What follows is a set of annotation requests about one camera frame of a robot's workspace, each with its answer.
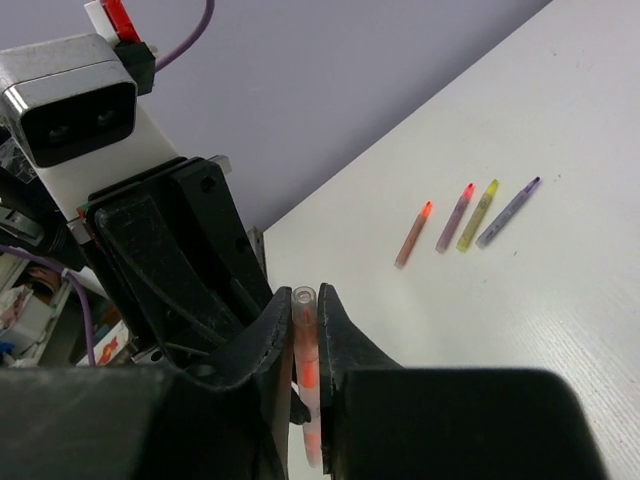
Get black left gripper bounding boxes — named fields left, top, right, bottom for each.
left=1, top=156, right=292, bottom=479

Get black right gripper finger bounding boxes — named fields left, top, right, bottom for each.
left=318, top=284, right=608, bottom=479

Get light orange marker pen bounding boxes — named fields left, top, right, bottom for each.
left=291, top=286, right=322, bottom=468

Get yellow marker pen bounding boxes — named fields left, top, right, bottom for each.
left=456, top=179, right=499, bottom=252

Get grey purple marker pen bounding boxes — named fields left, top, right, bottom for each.
left=476, top=177, right=541, bottom=249

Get red pink marker pen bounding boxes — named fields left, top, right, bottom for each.
left=435, top=183, right=475, bottom=253

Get cluttered background shelf items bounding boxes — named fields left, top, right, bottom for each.
left=1, top=253, right=132, bottom=367

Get aluminium front frame rails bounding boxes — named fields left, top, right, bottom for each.
left=247, top=227, right=268, bottom=280

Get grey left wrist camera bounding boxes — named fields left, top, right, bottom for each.
left=1, top=34, right=137, bottom=168

